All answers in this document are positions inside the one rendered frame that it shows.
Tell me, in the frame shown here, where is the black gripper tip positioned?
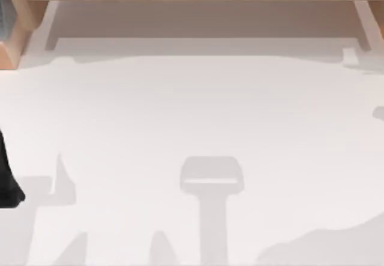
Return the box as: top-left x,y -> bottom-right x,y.
0,130 -> 26,210

